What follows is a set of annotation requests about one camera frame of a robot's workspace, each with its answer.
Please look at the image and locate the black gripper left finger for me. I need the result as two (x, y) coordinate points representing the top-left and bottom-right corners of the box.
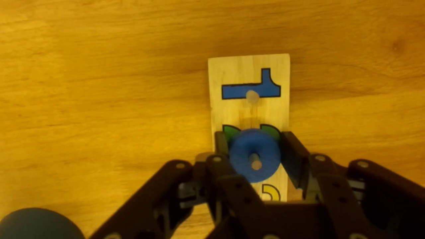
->
(90, 131), (268, 239)

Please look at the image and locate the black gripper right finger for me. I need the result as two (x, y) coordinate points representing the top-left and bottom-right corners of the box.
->
(280, 131), (425, 239)

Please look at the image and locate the blue ring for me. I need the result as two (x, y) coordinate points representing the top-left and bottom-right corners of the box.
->
(228, 129), (283, 185)

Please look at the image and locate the wooden peg stand board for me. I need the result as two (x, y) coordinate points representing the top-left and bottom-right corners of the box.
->
(207, 54), (292, 204)

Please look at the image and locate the dark blue cup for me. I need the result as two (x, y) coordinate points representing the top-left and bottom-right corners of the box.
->
(0, 208), (86, 239)

